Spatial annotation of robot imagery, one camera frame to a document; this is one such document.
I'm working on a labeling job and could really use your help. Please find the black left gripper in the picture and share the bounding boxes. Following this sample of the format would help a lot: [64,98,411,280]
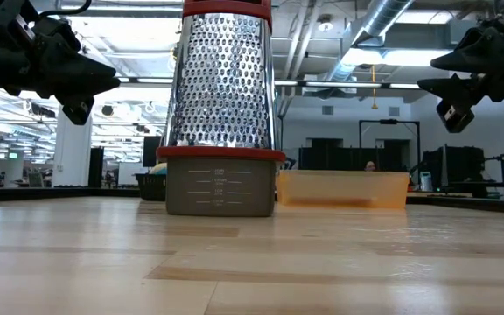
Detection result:
[0,0,122,127]

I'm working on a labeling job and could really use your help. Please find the white building column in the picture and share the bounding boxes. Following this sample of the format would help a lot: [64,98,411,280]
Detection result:
[52,104,94,188]

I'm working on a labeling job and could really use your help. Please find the long ceiling light bar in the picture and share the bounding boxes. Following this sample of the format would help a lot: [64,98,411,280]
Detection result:
[273,80,419,91]
[115,76,174,85]

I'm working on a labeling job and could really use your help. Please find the black upright panel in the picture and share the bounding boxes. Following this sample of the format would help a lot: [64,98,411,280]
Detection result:
[87,146,105,188]

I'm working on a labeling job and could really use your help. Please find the black monitor cluster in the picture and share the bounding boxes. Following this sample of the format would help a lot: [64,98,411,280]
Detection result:
[421,145,504,198]

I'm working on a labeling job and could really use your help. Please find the black mesh basket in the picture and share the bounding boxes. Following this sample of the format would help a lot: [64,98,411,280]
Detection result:
[136,172,168,201]

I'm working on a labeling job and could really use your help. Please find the steel box grater red trim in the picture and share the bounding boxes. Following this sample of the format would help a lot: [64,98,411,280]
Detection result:
[155,0,287,219]

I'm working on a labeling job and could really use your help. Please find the black cabinet row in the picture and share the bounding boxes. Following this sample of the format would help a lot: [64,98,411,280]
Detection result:
[297,137,404,172]

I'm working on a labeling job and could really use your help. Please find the orange translucent plastic bin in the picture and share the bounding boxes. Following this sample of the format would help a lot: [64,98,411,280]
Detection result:
[276,169,410,209]

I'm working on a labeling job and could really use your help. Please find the black cable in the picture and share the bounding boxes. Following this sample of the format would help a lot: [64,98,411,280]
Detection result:
[37,0,92,18]

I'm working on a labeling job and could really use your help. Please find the black stand frame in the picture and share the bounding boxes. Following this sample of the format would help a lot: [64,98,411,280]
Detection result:
[359,118,422,172]

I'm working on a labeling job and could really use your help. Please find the yellow hanging cord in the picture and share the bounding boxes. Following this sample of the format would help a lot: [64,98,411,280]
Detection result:
[368,64,379,110]

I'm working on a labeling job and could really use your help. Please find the silver ventilation duct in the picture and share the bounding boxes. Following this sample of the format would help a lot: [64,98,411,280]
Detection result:
[325,0,415,82]

